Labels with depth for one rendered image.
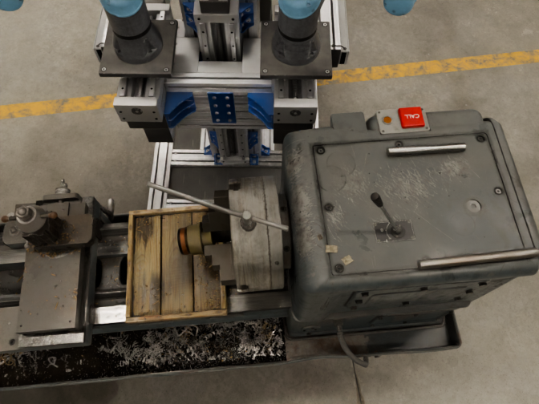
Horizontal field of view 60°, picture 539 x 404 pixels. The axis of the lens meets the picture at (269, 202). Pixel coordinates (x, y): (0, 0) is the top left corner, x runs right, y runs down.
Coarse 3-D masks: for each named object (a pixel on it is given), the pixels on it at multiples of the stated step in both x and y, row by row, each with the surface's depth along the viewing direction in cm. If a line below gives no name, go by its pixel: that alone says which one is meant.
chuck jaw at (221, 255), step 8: (208, 248) 125; (216, 248) 125; (224, 248) 125; (208, 256) 125; (216, 256) 124; (224, 256) 124; (232, 256) 124; (216, 264) 123; (224, 264) 123; (232, 264) 123; (224, 272) 122; (232, 272) 122; (224, 280) 121; (232, 280) 121; (240, 288) 123; (248, 288) 124
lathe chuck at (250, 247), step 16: (256, 176) 129; (240, 192) 119; (256, 192) 118; (240, 208) 116; (256, 208) 116; (240, 224) 114; (256, 224) 114; (240, 240) 114; (256, 240) 114; (240, 256) 114; (256, 256) 114; (240, 272) 116; (256, 272) 116; (256, 288) 122
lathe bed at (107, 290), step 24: (0, 240) 152; (120, 240) 154; (0, 264) 148; (96, 264) 158; (120, 264) 151; (0, 288) 157; (120, 288) 147; (96, 312) 142; (120, 312) 142; (240, 312) 144; (264, 312) 155
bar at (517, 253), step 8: (528, 248) 108; (536, 248) 108; (456, 256) 107; (464, 256) 107; (472, 256) 107; (480, 256) 107; (488, 256) 107; (496, 256) 107; (504, 256) 107; (512, 256) 107; (520, 256) 107; (528, 256) 107; (536, 256) 107; (424, 264) 106; (432, 264) 106; (440, 264) 106; (448, 264) 106; (456, 264) 106; (464, 264) 107
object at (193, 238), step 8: (192, 224) 128; (200, 224) 127; (184, 232) 127; (192, 232) 125; (200, 232) 125; (208, 232) 126; (184, 240) 125; (192, 240) 125; (200, 240) 124; (208, 240) 126; (184, 248) 126; (192, 248) 126; (200, 248) 125
